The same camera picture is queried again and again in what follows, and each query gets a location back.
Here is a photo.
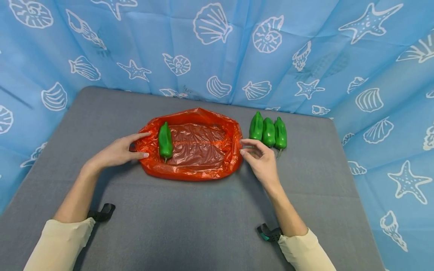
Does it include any person's right hand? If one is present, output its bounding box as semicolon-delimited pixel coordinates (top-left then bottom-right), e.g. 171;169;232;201
239;139;283;193

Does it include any person's left hand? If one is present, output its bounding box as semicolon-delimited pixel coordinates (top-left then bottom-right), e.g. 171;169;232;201
82;132;152;174

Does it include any red plastic bag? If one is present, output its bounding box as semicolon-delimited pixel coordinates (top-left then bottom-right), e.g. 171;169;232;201
134;108;244;182

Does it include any person's right forearm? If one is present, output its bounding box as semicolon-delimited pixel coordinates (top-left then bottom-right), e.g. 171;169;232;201
266;183;337;271

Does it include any person's left forearm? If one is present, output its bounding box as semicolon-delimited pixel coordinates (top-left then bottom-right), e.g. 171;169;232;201
23;163;101;271

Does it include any green pepper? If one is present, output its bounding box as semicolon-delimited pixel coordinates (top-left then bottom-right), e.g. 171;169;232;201
249;111;264;142
261;117;276;148
274;116;288;158
158;122;174;163

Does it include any black wrist band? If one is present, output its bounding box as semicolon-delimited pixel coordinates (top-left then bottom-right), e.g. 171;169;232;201
257;223;283;242
87;203;116;223

